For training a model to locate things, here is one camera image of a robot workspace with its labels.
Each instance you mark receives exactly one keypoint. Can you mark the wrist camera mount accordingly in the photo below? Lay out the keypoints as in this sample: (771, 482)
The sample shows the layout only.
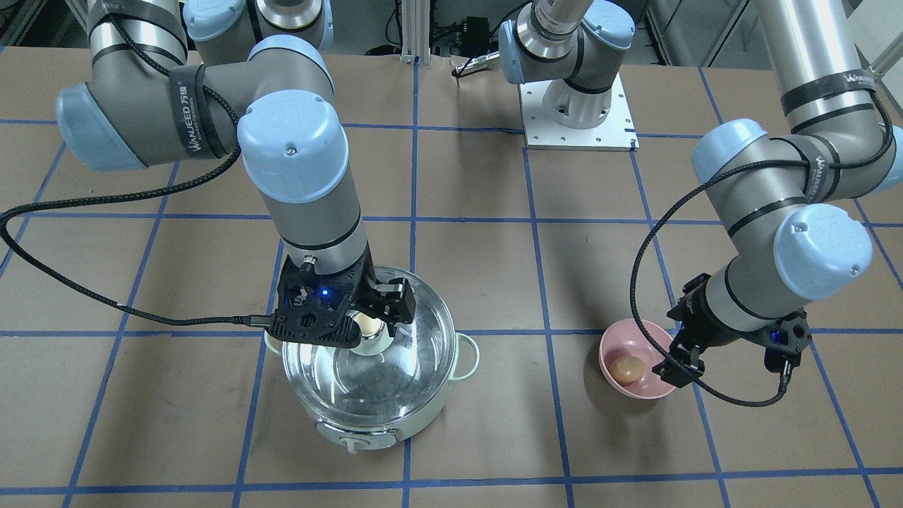
(784, 342)
(314, 308)

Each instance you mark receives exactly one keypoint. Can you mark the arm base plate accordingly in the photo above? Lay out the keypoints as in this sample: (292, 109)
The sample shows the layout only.
(556, 117)

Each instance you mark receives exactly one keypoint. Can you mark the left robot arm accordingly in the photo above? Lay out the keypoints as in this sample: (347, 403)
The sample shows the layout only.
(775, 196)

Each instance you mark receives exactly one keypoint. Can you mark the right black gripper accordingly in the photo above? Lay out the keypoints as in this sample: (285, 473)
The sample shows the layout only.
(387, 299)

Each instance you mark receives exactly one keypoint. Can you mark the aluminium frame post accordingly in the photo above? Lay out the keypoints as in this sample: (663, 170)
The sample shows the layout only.
(416, 24)

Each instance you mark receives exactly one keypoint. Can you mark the pink bowl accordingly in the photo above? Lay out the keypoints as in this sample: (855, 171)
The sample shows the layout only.
(624, 337)

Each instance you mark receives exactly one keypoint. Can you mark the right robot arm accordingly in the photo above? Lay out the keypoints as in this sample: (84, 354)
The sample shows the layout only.
(164, 90)

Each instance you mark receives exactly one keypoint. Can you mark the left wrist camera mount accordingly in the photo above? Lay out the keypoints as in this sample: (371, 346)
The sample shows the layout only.
(784, 342)

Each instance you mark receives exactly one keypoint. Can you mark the glass pot lid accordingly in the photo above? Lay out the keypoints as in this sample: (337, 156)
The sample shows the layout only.
(389, 382)

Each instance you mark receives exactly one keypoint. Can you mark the pale green steel pot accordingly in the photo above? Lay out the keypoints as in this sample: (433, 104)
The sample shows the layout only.
(383, 436)

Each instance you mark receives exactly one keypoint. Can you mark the brown egg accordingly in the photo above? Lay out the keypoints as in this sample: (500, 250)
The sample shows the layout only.
(627, 369)

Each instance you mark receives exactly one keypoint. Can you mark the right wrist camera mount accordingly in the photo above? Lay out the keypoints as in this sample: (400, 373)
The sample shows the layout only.
(314, 308)

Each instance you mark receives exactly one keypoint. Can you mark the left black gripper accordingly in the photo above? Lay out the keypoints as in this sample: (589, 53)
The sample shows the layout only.
(697, 326)

